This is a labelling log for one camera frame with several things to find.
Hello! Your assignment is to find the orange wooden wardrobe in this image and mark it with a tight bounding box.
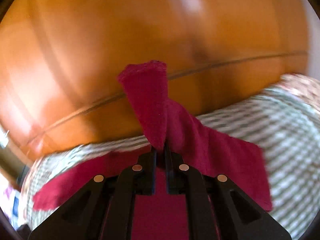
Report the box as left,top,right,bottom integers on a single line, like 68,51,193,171
1,0,309,164

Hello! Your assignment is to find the red small cloth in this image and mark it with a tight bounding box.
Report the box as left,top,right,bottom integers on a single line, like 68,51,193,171
33,61,272,239

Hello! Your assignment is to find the floral pink quilt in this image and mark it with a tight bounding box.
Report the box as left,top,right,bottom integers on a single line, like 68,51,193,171
279,74,319,112

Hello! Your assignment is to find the green white checkered sheet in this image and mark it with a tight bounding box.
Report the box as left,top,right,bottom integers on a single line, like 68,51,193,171
20,86,319,239

